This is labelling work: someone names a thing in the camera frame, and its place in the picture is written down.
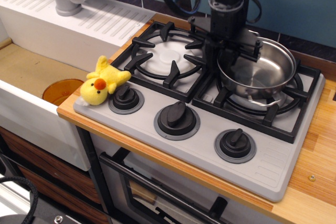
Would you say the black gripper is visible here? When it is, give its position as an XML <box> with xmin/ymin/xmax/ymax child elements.
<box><xmin>188</xmin><ymin>9</ymin><xmax>263</xmax><ymax>76</ymax></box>

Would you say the stainless steel pan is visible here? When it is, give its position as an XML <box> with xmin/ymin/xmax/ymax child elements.
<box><xmin>217</xmin><ymin>36</ymin><xmax>297</xmax><ymax>100</ymax></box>

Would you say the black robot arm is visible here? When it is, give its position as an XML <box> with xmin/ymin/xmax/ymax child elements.
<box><xmin>164</xmin><ymin>0</ymin><xmax>263</xmax><ymax>72</ymax></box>

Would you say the grey toy stove top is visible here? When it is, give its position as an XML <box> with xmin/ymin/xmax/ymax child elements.
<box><xmin>73</xmin><ymin>22</ymin><xmax>325</xmax><ymax>201</ymax></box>

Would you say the black middle stove knob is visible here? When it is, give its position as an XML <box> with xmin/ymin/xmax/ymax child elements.
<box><xmin>154</xmin><ymin>101</ymin><xmax>201</xmax><ymax>141</ymax></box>

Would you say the black stove knob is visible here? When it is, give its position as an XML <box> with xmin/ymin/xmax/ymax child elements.
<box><xmin>214</xmin><ymin>129</ymin><xmax>257</xmax><ymax>164</ymax></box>
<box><xmin>154</xmin><ymin>101</ymin><xmax>201</xmax><ymax>141</ymax></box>
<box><xmin>108</xmin><ymin>84</ymin><xmax>144</xmax><ymax>115</ymax></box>

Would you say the black right stove knob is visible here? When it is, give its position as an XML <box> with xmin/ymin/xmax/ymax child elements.
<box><xmin>214</xmin><ymin>129</ymin><xmax>257</xmax><ymax>164</ymax></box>

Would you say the black left stove knob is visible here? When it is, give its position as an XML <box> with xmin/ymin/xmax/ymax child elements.
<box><xmin>108</xmin><ymin>84</ymin><xmax>144</xmax><ymax>115</ymax></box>

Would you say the black left burner grate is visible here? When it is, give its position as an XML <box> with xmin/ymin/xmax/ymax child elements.
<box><xmin>112</xmin><ymin>22</ymin><xmax>208</xmax><ymax>105</ymax></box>

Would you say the black burner grate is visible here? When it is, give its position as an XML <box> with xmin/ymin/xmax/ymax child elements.
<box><xmin>112</xmin><ymin>22</ymin><xmax>208</xmax><ymax>105</ymax></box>
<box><xmin>192</xmin><ymin>63</ymin><xmax>323</xmax><ymax>143</ymax></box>

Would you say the white left burner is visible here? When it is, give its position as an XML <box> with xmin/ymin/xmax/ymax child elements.
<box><xmin>141</xmin><ymin>41</ymin><xmax>201</xmax><ymax>76</ymax></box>

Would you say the black right burner grate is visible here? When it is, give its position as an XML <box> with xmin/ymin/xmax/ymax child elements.
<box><xmin>192</xmin><ymin>63</ymin><xmax>323</xmax><ymax>143</ymax></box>

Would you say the yellow stuffed duck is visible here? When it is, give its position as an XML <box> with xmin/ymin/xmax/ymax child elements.
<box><xmin>80</xmin><ymin>56</ymin><xmax>131</xmax><ymax>105</ymax></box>

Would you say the orange plastic plate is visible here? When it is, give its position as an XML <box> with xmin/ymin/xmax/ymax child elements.
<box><xmin>42</xmin><ymin>79</ymin><xmax>83</xmax><ymax>106</ymax></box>

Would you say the white toy sink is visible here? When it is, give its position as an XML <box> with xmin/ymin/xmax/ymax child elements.
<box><xmin>1</xmin><ymin>0</ymin><xmax>154</xmax><ymax>171</ymax></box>

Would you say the wooden drawer front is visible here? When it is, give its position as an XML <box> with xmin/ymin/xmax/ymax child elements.
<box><xmin>1</xmin><ymin>128</ymin><xmax>111</xmax><ymax>223</ymax></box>

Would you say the oven door with handle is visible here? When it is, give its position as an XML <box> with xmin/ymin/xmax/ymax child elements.
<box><xmin>99</xmin><ymin>148</ymin><xmax>227</xmax><ymax>223</ymax></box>

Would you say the black braided cable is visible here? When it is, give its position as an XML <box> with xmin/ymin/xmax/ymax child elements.
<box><xmin>0</xmin><ymin>176</ymin><xmax>39</xmax><ymax>224</ymax></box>

